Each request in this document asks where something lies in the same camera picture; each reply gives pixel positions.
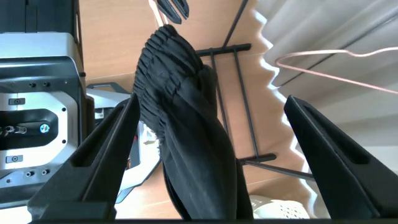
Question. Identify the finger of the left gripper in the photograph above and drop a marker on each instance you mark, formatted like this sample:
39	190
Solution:
183	7
169	12

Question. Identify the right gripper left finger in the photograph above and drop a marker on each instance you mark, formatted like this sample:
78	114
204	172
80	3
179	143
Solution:
62	189

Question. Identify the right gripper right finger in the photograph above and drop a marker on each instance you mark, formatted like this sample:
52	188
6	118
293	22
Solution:
335	174

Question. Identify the pink clothes hanger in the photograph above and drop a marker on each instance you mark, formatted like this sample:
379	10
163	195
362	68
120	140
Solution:
311	72
158	12

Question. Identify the black shorts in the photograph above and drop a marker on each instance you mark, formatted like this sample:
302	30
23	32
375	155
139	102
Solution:
186	124

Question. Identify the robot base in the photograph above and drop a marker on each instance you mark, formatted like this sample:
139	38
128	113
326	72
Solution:
37	102

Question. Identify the black clothes rack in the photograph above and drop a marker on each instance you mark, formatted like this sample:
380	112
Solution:
224	49

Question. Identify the white laundry basket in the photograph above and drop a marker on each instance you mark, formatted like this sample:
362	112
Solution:
280	208

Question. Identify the beige curtain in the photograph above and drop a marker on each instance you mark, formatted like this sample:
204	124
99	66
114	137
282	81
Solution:
342	31

